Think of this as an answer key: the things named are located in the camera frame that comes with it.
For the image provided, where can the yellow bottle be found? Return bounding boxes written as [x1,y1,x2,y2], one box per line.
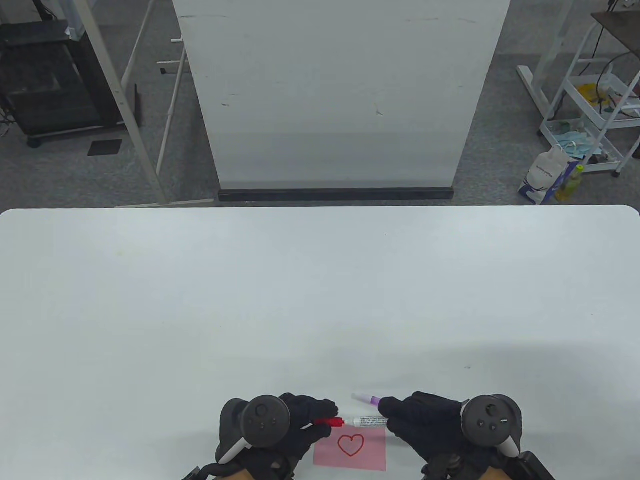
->
[555,165,585,203]

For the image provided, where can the white standing board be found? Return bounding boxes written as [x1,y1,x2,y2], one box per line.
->
[172,0,512,190]

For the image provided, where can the black board base bar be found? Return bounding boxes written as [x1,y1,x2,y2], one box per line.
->
[218,187,455,202]

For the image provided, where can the teal cloth pile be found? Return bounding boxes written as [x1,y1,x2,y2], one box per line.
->
[550,127,606,161]

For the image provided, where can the white plastic bag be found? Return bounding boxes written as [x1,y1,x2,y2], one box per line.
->
[518,145,581,206]

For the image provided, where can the person's right hand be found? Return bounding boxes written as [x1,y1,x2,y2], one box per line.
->
[380,391,507,479]

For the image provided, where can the black floor mat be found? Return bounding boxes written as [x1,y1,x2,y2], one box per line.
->
[87,139,123,157]

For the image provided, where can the white metal frame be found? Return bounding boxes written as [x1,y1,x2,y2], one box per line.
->
[74,0,216,208]

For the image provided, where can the pink heart outline paper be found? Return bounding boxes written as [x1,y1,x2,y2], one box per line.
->
[313,425,387,472]

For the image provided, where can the person's left hand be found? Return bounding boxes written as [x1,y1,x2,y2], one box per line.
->
[215,392,341,480]

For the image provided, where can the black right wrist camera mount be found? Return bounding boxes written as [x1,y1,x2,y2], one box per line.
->
[500,451,556,480]

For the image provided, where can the white utility cart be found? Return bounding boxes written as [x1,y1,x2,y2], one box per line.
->
[539,20,640,178]

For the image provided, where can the black right hand controller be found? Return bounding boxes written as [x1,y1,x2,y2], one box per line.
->
[460,394,523,458]

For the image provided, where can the yellow item on cart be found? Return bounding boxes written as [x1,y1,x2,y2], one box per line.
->
[577,82,613,106]

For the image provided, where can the white stand leg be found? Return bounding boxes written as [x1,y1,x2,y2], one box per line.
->
[516,0,576,118]

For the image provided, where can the dark wooden side table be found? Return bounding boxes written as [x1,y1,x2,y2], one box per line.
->
[591,10,640,53]

